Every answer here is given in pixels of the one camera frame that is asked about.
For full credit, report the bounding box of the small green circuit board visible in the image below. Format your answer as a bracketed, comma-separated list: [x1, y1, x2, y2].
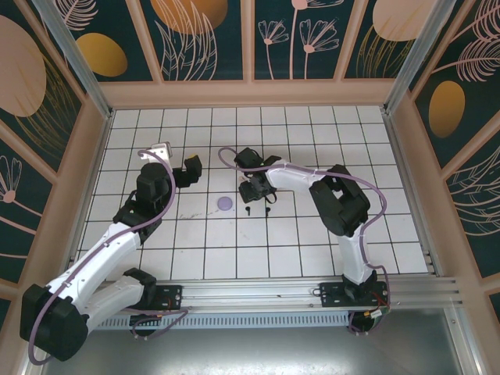
[365, 306, 392, 326]

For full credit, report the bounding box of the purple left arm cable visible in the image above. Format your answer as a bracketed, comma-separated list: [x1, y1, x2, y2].
[27, 149, 189, 365]

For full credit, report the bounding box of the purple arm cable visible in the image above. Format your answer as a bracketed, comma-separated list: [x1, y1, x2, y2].
[27, 149, 189, 365]
[217, 146, 392, 336]

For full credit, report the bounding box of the aluminium table side rail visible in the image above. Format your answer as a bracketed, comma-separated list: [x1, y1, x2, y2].
[384, 111, 445, 277]
[64, 111, 115, 282]

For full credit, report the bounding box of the horizontal aluminium mounting rail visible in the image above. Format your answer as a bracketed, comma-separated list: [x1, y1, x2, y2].
[37, 277, 462, 316]

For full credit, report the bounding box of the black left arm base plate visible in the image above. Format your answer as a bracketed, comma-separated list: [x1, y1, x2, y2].
[112, 284, 184, 313]

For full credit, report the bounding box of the grey slotted cable duct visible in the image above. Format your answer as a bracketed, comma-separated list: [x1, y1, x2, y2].
[84, 313, 352, 330]

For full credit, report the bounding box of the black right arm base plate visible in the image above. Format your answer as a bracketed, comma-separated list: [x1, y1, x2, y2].
[319, 280, 391, 309]

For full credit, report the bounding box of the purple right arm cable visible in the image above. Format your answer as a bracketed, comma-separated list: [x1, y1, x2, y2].
[217, 146, 392, 336]

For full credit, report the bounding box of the aluminium frame post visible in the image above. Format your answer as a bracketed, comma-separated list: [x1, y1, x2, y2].
[384, 0, 466, 115]
[30, 0, 115, 120]

